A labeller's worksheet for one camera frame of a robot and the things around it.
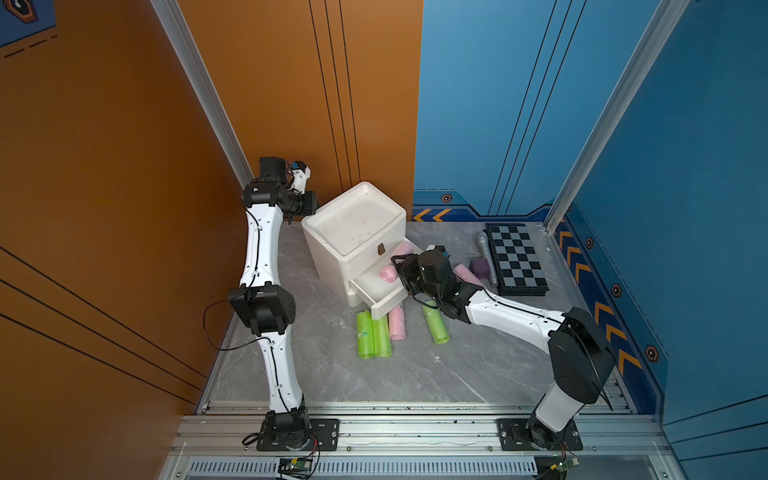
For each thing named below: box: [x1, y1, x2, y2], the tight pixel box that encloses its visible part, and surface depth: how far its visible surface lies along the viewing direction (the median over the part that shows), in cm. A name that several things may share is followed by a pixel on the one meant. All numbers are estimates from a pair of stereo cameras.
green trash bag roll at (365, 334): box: [356, 310, 375, 359], surface depth 88 cm
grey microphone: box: [476, 231, 498, 287], surface depth 109 cm
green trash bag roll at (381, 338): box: [371, 316, 393, 358], surface depth 89 cm
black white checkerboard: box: [483, 223, 550, 296], surface depth 107 cm
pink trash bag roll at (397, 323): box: [388, 304, 407, 340], surface depth 91 cm
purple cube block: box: [469, 257, 491, 279], surface depth 104 cm
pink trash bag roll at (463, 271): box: [453, 263, 485, 288], surface depth 104 cm
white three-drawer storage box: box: [301, 182, 424, 320], surface depth 89 cm
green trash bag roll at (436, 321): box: [422, 300, 451, 345], surface depth 91 cm
